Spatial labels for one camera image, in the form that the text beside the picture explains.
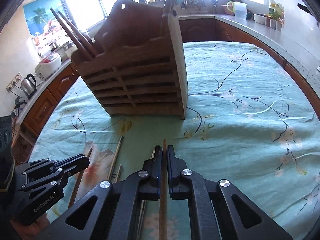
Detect white measuring jug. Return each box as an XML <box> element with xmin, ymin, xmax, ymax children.
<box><xmin>227</xmin><ymin>1</ymin><xmax>248</xmax><ymax>20</ymax></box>

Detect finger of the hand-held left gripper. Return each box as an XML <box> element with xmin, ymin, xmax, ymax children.
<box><xmin>15</xmin><ymin>153</ymin><xmax>90</xmax><ymax>180</ymax></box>
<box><xmin>21</xmin><ymin>166</ymin><xmax>84</xmax><ymax>198</ymax></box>

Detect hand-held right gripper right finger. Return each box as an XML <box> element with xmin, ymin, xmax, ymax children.
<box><xmin>167</xmin><ymin>145</ymin><xmax>294</xmax><ymax>240</ymax></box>

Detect beach wall poster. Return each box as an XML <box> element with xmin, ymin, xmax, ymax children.
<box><xmin>23</xmin><ymin>0</ymin><xmax>63</xmax><ymax>47</ymax></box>

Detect seasoning jars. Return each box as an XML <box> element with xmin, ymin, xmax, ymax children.
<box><xmin>265</xmin><ymin>17</ymin><xmax>283</xmax><ymax>32</ymax></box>

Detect black small tripod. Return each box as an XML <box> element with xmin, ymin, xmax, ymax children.
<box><xmin>13</xmin><ymin>97</ymin><xmax>27</xmax><ymax>117</ymax></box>

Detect kitchen window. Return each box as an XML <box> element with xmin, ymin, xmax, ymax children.
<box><xmin>62</xmin><ymin>0</ymin><xmax>281</xmax><ymax>28</ymax></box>

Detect dark brown wooden chopstick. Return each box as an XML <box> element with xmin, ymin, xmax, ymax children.
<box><xmin>58</xmin><ymin>10</ymin><xmax>98</xmax><ymax>57</ymax></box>
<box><xmin>50</xmin><ymin>7</ymin><xmax>90</xmax><ymax>62</ymax></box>

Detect teal floral tablecloth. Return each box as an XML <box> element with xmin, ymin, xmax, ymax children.
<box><xmin>29</xmin><ymin>41</ymin><xmax>319</xmax><ymax>240</ymax></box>

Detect steel electric kettle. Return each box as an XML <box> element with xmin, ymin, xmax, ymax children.
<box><xmin>21</xmin><ymin>73</ymin><xmax>38</xmax><ymax>100</ymax></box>

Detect reddish wooden chopstick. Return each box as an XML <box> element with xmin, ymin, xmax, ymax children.
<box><xmin>68</xmin><ymin>148</ymin><xmax>93</xmax><ymax>208</ymax></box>

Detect wall power outlet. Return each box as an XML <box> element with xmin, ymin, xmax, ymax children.
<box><xmin>6</xmin><ymin>72</ymin><xmax>23</xmax><ymax>92</ymax></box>

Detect white rectangular container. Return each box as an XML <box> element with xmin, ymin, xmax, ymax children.
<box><xmin>253</xmin><ymin>13</ymin><xmax>266</xmax><ymax>25</ymax></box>

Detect light wooden chopstick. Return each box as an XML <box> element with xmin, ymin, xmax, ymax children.
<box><xmin>159</xmin><ymin>138</ymin><xmax>168</xmax><ymax>240</ymax></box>

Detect white rice cooker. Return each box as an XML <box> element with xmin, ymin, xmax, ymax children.
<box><xmin>34</xmin><ymin>53</ymin><xmax>62</xmax><ymax>81</ymax></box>

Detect green seasoning bottles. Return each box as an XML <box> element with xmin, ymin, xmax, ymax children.
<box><xmin>268</xmin><ymin>0</ymin><xmax>285</xmax><ymax>18</ymax></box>

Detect wooden utensil holder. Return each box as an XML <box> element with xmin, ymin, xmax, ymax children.
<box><xmin>71</xmin><ymin>0</ymin><xmax>188</xmax><ymax>120</ymax></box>

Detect patterned bamboo chopstick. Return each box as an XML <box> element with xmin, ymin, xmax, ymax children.
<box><xmin>114</xmin><ymin>164</ymin><xmax>123</xmax><ymax>183</ymax></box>
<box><xmin>107</xmin><ymin>135</ymin><xmax>124</xmax><ymax>181</ymax></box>

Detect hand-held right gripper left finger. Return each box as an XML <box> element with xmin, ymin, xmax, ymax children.
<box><xmin>32</xmin><ymin>145</ymin><xmax>163</xmax><ymax>240</ymax></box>

